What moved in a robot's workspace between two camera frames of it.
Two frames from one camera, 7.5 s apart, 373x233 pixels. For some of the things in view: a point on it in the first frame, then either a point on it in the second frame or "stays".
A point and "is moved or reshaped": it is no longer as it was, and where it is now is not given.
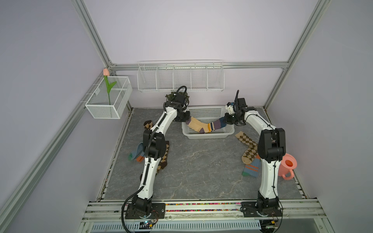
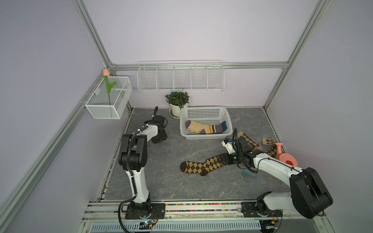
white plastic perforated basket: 207,113 stays
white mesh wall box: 110,98 stays
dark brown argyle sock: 163,161 to 203,168
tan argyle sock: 252,145 stays
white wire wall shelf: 184,75 stays
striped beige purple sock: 204,127 is moved or reshaped
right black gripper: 226,119 to 227,161
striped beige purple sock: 204,127 is moved or reshaped
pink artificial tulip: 106,73 stays
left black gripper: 188,116 to 154,141
